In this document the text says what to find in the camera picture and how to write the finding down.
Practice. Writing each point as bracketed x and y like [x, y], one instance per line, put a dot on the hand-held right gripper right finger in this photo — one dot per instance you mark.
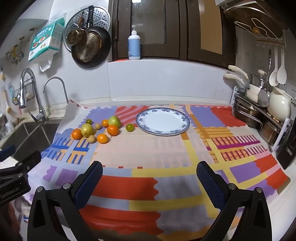
[210, 185]

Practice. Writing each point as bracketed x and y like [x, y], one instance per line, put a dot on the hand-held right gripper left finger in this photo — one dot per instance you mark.
[90, 183]

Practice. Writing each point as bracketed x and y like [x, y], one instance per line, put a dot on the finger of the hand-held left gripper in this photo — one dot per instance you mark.
[27, 161]
[7, 151]

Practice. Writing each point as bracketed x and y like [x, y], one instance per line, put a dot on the yellow-green guava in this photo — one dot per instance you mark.
[87, 130]

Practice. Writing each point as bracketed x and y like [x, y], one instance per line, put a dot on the large orange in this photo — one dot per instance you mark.
[113, 130]

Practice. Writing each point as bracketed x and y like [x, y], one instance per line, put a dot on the small orange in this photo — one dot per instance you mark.
[105, 123]

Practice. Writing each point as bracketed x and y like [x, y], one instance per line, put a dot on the blue rimmed white plate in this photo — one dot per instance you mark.
[161, 120]

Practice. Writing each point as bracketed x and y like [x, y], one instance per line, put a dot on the steel sink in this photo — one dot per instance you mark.
[30, 134]

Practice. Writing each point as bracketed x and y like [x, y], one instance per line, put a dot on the small tan longan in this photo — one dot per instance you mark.
[98, 126]
[91, 139]

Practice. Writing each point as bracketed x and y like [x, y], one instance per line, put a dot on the colourful patterned tablecloth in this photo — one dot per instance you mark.
[161, 153]

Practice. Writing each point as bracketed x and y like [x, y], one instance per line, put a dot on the chrome pull-down faucet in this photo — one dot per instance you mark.
[23, 92]

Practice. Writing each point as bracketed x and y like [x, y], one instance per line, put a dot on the small dark green lime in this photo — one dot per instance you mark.
[89, 121]

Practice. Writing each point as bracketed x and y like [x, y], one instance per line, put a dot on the black box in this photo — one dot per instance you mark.
[286, 150]

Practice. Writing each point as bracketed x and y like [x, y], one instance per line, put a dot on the thin gooseneck faucet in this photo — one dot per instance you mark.
[55, 78]

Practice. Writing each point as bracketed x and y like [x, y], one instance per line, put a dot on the stainless steel pot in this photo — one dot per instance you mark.
[283, 132]

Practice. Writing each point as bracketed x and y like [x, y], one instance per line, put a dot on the metal spatula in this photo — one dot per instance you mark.
[263, 97]

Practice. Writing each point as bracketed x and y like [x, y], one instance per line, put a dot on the white ceramic kettle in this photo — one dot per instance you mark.
[278, 105]

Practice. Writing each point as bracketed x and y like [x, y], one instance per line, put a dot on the white saucepan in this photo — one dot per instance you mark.
[233, 78]
[238, 70]

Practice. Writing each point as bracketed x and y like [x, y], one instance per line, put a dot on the steel pot with lid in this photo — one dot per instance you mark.
[257, 81]

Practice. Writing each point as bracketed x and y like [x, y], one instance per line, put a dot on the teal tissue pack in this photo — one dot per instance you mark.
[46, 39]

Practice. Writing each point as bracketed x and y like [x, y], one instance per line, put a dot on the white ladle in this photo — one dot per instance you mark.
[273, 78]

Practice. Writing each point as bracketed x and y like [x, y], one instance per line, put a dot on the brass colander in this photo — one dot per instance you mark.
[89, 47]

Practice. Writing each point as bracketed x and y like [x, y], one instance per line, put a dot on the white rice spoon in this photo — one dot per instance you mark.
[282, 74]

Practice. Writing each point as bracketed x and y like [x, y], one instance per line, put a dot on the small brass pot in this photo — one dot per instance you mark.
[75, 36]

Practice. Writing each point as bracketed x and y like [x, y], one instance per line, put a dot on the black frying pan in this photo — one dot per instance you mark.
[106, 46]

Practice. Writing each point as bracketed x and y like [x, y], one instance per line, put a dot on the white blue pump bottle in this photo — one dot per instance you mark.
[134, 46]

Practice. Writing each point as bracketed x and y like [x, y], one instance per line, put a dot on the perforated metal steamer plate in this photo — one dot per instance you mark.
[101, 16]

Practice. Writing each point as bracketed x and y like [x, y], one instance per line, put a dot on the round wooden lid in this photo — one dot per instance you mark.
[245, 14]

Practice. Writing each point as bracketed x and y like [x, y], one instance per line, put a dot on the yellow bicycle wall hook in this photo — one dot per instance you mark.
[13, 49]

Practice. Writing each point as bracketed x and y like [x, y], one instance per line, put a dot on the dark wooden window frame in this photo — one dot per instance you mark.
[182, 34]

